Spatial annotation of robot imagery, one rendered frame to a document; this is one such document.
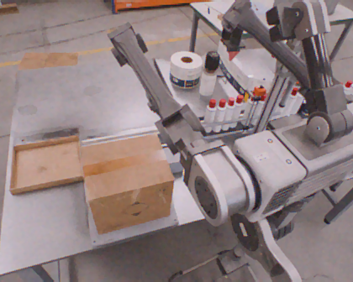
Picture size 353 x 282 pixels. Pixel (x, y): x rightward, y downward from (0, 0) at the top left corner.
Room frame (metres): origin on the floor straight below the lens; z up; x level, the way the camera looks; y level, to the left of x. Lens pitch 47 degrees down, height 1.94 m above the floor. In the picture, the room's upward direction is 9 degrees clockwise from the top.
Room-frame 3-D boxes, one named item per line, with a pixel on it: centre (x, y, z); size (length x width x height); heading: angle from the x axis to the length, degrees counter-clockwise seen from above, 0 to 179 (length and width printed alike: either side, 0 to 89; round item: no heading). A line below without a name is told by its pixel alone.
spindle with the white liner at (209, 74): (1.39, -0.08, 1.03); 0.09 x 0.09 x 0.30
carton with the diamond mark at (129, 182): (0.61, 0.20, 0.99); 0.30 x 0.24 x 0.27; 116
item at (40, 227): (1.29, -0.08, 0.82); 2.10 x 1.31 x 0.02; 115
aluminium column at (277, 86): (1.06, -0.37, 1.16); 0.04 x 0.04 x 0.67; 25
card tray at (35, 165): (0.75, 0.63, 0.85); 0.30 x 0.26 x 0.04; 115
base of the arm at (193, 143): (0.42, -0.03, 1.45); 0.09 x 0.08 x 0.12; 123
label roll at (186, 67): (1.54, 0.06, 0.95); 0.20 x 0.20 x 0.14
